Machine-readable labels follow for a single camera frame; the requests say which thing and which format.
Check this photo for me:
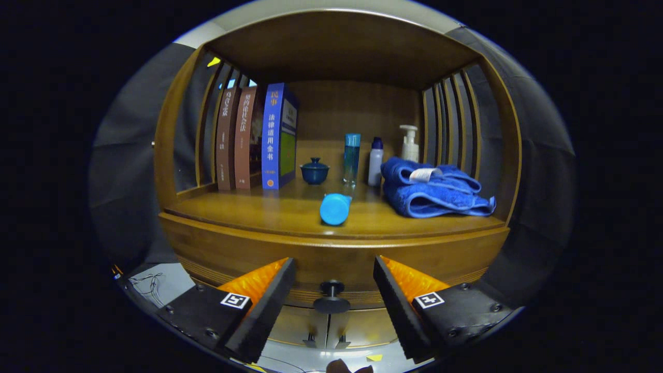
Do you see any blue cosmetic tube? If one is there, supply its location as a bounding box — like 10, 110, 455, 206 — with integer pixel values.
320, 193, 353, 226

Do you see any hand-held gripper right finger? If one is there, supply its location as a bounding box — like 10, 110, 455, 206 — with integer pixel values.
373, 255, 513, 362

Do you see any wooden cabinet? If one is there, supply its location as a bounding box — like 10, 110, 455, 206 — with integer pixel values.
154, 9, 523, 349

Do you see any blue book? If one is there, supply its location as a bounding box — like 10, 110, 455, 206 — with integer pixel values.
262, 83, 300, 190

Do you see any wooden countertop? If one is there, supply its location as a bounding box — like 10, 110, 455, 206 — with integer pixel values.
166, 176, 506, 240

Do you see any dark brown book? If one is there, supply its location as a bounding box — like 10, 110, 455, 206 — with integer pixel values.
216, 85, 241, 191

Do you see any blue lidded teacup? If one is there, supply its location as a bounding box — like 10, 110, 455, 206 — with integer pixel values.
300, 157, 330, 185

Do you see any blue folded towel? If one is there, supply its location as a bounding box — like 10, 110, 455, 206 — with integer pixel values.
381, 157, 497, 219

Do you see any white pump bottle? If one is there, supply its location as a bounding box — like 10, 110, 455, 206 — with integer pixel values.
399, 125, 420, 162

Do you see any wooden drawer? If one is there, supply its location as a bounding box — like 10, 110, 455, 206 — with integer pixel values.
179, 249, 490, 314

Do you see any thin black floor cable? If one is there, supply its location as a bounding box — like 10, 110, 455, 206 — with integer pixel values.
128, 273, 164, 307
249, 356, 311, 373

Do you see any teal clear bottle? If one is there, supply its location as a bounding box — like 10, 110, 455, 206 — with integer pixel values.
343, 134, 362, 187

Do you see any reddish brown book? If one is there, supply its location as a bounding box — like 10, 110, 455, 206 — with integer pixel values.
234, 85, 265, 190

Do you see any white bottle with blue cap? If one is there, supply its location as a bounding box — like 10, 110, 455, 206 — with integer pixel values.
368, 137, 384, 187

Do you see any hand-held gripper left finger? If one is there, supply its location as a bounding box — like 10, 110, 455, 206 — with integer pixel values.
158, 257, 297, 364

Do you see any wooden cabinet door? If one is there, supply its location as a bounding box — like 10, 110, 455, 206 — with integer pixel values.
268, 305, 328, 348
326, 307, 400, 348

